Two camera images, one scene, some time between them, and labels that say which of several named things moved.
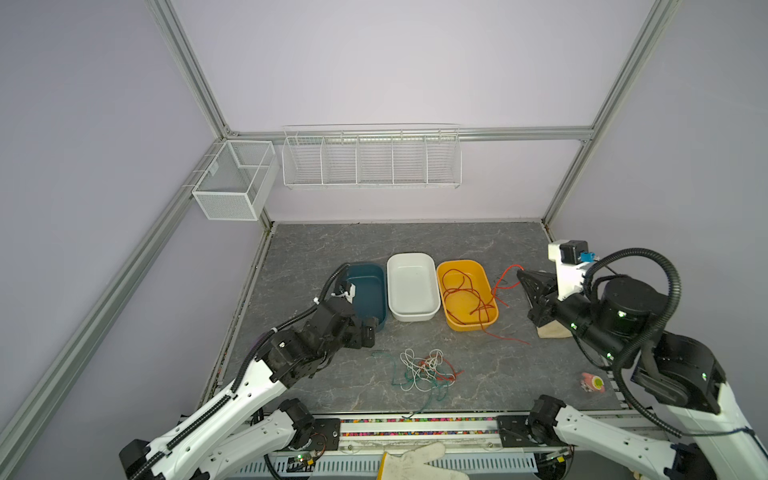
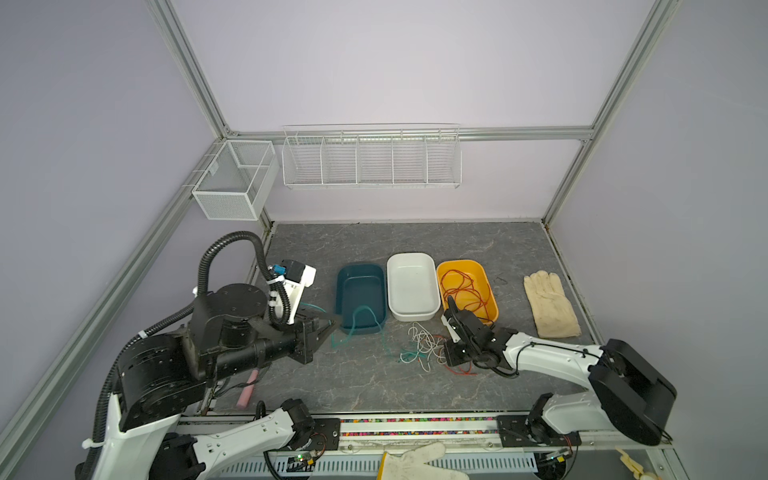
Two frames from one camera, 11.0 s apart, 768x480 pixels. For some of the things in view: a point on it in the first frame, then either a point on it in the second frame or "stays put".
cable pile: [424, 370] -> [429, 348]
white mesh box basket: [238, 180] stays put
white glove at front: [413, 465] stays put
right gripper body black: [577, 315] -> [456, 352]
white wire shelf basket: [372, 156] stays put
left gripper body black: [351, 338] -> [235, 362]
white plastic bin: [412, 286] stays put
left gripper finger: [369, 325] -> [322, 331]
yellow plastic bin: [467, 297] stays put
